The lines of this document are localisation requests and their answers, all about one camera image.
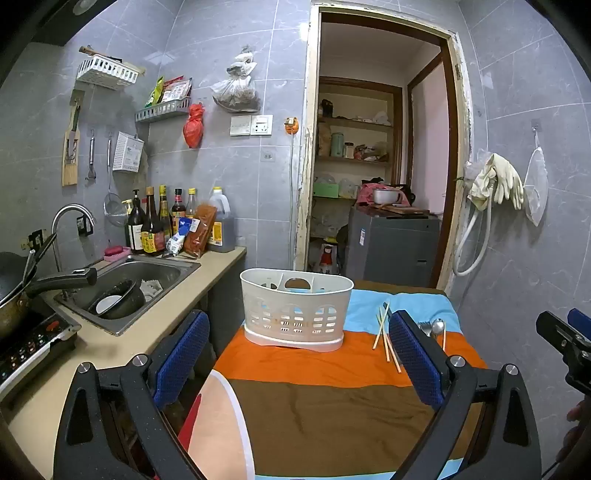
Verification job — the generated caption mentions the large plastic jug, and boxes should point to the large plastic jug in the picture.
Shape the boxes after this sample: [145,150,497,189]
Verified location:
[207,186,236,254]

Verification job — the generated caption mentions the grey wall shelf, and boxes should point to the grey wall shelf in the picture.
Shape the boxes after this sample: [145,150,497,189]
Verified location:
[135,97,191,123]

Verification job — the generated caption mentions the cream rubber gloves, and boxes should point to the cream rubber gloves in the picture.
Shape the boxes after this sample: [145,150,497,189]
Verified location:
[465,152,525,212]

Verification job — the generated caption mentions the orange-red seasoning packet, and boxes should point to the orange-red seasoning packet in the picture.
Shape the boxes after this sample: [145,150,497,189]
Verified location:
[183,204,218,260]

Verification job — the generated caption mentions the stainless steel sink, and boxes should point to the stainless steel sink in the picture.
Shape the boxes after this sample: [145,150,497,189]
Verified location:
[54,256,203,337]

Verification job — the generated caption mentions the small doll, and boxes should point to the small doll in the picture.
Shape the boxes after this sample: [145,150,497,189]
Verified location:
[319,237,338,273]

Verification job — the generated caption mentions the hanging wooden board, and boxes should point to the hanging wooden board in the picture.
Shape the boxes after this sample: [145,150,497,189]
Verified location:
[62,90,86,187]

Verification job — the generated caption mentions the black bowl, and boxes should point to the black bowl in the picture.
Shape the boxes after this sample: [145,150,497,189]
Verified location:
[88,278,147,320]

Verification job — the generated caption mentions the striped colourful cloth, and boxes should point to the striped colourful cloth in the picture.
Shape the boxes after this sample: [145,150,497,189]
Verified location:
[178,281,491,480]

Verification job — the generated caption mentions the white hanging basket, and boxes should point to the white hanging basket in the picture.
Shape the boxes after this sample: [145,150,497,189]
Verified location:
[112,131,145,174]

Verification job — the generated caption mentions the white wall basket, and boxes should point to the white wall basket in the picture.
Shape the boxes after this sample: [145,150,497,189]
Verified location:
[76,54,140,85]

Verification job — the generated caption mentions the green yellow packet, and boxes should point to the green yellow packet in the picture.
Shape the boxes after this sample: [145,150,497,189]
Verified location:
[146,76,166,108]

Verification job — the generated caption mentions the dark bottle red yellow label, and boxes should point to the dark bottle red yellow label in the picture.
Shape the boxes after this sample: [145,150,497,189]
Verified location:
[140,186,166,257]

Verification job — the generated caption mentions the black wok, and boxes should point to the black wok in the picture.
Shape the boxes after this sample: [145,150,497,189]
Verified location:
[0,251,99,341]

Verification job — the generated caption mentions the white plate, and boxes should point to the white plate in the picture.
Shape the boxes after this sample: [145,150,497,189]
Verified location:
[95,295,124,315]

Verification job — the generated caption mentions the wooden door frame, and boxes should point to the wooden door frame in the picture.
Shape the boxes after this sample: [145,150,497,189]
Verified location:
[293,2,472,289]

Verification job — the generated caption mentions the wooden cutting board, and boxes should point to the wooden cutting board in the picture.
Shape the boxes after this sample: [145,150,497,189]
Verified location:
[379,204,430,216]

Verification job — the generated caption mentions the beige kitchen counter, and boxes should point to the beige kitchen counter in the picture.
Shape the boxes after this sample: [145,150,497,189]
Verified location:
[7,246,248,480]

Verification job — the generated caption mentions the red-capped dark sauce bottle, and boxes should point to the red-capped dark sauce bottle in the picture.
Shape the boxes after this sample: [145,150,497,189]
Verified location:
[171,188,187,237]

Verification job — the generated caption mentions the red white packets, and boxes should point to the red white packets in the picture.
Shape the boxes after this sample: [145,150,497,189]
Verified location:
[161,78,193,103]

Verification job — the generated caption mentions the wooden shelf unit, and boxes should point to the wooden shelf unit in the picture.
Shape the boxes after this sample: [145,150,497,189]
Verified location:
[313,78,403,241]

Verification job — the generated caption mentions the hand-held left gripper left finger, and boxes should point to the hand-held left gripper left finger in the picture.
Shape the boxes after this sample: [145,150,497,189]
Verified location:
[53,310,211,480]

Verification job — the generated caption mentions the white plastic utensil basket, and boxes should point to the white plastic utensil basket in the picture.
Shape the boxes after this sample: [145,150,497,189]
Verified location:
[239,268,355,354]

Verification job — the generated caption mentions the hanging metal peeler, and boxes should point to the hanging metal peeler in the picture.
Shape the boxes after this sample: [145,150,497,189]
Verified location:
[86,130,98,182]

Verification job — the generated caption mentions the clear bag of dried goods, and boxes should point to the clear bag of dried goods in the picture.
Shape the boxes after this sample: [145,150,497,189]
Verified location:
[211,45,260,113]

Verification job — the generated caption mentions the dark pump sauce bottle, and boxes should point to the dark pump sauce bottle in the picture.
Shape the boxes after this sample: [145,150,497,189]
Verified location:
[124,189,148,255]

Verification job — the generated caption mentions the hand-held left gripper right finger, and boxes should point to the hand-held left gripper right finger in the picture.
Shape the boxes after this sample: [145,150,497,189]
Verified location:
[388,310,544,480]

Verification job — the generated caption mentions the red cloth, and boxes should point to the red cloth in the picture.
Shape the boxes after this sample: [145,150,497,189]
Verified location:
[355,182,417,206]

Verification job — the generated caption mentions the hanging clear plastic bag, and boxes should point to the hanging clear plastic bag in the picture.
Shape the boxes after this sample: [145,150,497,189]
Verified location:
[523,120,550,227]

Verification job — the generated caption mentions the red plastic bag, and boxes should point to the red plastic bag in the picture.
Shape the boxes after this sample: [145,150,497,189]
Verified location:
[183,102,205,149]

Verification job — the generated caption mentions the blue white packet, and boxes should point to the blue white packet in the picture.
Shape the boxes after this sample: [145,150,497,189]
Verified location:
[165,219,194,256]

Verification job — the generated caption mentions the person's right hand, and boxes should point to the person's right hand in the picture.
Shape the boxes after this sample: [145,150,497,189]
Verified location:
[556,401,591,464]

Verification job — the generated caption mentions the white hose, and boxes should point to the white hose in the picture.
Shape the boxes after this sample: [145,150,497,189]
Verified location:
[452,161,498,277]

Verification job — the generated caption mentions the hanging metal strainer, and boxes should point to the hanging metal strainer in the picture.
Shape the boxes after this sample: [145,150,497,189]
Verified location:
[102,138,128,227]

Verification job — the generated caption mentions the chrome faucet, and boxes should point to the chrome faucet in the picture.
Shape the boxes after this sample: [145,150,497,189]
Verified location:
[50,204,97,274]

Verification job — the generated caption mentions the yellow-capped dark sauce bottle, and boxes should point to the yellow-capped dark sauce bottle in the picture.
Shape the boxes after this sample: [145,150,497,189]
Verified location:
[158,185,173,241]

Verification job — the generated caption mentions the black induction cooker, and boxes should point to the black induction cooker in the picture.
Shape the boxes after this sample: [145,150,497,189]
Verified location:
[0,313,82,403]

